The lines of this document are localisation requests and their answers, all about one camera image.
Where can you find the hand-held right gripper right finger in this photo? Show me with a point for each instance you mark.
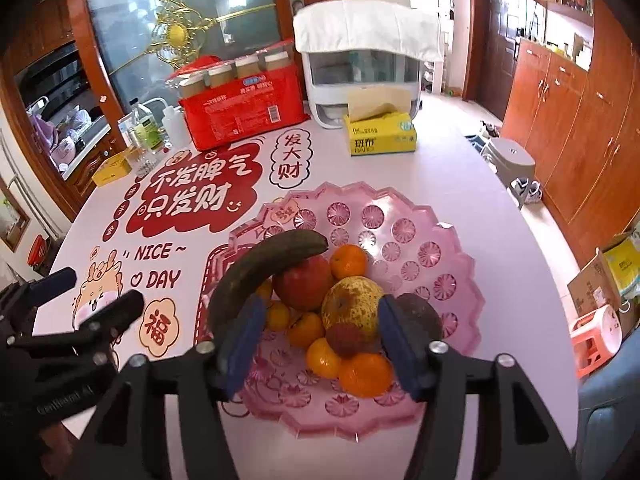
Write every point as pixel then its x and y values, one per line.
pixel 398 349

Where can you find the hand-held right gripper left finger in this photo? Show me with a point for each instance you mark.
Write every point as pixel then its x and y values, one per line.
pixel 245 345

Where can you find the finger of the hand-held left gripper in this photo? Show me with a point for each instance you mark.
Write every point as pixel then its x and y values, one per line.
pixel 117 310
pixel 52 281

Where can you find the dark avocado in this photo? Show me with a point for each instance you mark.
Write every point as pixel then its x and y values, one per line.
pixel 420 315

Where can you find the small orange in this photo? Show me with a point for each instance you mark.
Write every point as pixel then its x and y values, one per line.
pixel 265 290
pixel 277 316
pixel 305 330
pixel 366 375
pixel 324 359
pixel 348 261

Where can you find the red lychee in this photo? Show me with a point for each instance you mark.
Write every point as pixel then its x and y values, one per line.
pixel 345 340

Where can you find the overripe brown banana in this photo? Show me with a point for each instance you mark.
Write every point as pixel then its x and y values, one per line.
pixel 250 270

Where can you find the pink plastic fruit bowl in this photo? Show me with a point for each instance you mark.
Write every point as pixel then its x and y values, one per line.
pixel 425 260

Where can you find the yellow spotted pear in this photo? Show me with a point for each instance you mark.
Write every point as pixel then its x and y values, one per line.
pixel 352 305

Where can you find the red apple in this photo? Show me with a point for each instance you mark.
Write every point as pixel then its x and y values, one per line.
pixel 302 282

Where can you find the small yellow box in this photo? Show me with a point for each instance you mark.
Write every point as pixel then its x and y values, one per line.
pixel 112 170

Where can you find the clear drinking glass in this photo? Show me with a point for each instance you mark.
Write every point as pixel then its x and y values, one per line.
pixel 140 160

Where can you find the clear plastic oil bottle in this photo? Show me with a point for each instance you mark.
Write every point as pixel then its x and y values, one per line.
pixel 145 125

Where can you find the white squeeze bottle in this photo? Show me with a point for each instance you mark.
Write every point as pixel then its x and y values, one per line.
pixel 172 127

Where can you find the pink plastic stool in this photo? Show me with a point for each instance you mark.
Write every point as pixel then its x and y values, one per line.
pixel 597 332

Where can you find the open cardboard box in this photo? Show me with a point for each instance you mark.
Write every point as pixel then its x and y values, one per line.
pixel 600 275

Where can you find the yellow tissue box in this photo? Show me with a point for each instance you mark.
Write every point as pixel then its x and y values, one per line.
pixel 382 132

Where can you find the blue sofa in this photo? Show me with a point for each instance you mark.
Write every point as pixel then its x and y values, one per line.
pixel 610 420

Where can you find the grey plastic stool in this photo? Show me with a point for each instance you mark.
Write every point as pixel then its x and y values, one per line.
pixel 510 152

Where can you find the red pack of cups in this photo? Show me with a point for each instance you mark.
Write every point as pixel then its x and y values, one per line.
pixel 240 110

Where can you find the white countertop dispenser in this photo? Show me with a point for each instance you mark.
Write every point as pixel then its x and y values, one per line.
pixel 365 85

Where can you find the gold door ornament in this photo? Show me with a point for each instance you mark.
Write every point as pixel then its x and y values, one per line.
pixel 175 35

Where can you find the brown wooden cabinets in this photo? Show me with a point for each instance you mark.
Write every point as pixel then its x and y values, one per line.
pixel 575 125

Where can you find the white cloth cover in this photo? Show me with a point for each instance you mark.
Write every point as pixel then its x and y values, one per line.
pixel 365 25

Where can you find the dark wooden door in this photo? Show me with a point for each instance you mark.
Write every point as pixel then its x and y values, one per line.
pixel 500 35

